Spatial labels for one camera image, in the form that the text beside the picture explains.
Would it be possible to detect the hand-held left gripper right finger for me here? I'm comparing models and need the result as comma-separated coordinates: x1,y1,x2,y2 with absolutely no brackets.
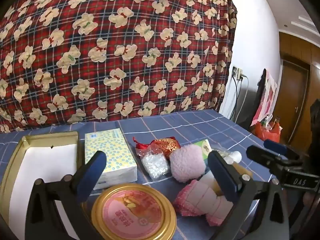
207,150,290,240

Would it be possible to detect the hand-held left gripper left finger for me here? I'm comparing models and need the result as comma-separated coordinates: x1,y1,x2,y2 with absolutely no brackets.
25,151,107,240

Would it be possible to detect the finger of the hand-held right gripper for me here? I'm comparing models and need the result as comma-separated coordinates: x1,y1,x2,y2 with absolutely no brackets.
263,139,300,159
246,145,284,174

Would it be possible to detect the white plastic bottle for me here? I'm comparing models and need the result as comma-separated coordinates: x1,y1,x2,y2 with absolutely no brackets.
224,151,242,165

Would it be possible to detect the green tissue packet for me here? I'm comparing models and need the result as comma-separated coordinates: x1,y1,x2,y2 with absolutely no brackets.
194,139,213,165

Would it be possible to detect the pink fluffy ball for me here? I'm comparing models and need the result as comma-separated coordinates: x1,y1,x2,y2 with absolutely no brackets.
169,145,207,183

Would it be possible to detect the gold tin box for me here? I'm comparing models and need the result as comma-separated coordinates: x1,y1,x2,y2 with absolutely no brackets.
0,131,83,240

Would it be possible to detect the clear bag of white beads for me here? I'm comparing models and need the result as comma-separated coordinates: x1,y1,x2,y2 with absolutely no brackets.
136,146,170,180

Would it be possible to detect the red embroidered pouch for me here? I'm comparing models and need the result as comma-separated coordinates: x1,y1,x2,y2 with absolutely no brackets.
132,136,181,160

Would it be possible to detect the red plastic bag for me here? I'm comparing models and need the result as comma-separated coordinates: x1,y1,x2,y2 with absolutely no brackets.
254,121,281,143

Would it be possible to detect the yellow patterned tissue pack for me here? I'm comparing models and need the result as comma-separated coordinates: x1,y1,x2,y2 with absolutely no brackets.
84,128,138,190

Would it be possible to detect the round gold tin lid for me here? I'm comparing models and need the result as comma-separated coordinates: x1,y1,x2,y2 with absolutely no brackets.
90,183,177,240

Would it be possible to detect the black flat panel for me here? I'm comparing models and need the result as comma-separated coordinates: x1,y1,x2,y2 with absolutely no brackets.
250,69,267,128

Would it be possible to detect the wooden door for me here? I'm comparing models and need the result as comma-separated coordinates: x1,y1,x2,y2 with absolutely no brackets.
280,59,310,144

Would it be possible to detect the blue checked bedsheet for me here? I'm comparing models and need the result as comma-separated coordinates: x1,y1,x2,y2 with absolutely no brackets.
0,109,278,240

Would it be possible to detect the red plaid teddy bear blanket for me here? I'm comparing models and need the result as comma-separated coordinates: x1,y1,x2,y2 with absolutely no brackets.
0,0,238,133

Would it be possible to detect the grey cable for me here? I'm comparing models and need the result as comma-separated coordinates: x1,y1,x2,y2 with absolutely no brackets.
235,75,250,123

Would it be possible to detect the white wall socket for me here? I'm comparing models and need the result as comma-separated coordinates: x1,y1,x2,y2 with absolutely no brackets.
232,66,244,80

